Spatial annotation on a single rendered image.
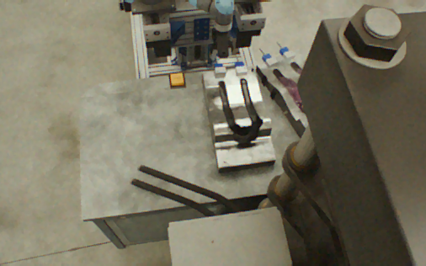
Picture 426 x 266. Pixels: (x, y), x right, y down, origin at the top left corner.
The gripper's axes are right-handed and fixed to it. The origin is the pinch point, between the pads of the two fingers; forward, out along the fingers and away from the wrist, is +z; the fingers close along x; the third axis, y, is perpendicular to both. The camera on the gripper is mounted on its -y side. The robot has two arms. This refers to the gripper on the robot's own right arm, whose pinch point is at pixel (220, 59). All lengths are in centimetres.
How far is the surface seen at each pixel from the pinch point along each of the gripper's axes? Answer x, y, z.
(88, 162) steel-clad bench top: 67, -34, 21
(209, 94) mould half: 6.9, -11.0, 12.3
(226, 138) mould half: 3.2, -35.7, 11.3
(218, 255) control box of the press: 20, -95, -46
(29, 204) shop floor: 125, -22, 101
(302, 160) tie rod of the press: -5, -77, -57
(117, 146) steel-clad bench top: 53, -28, 21
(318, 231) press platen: -14, -90, -28
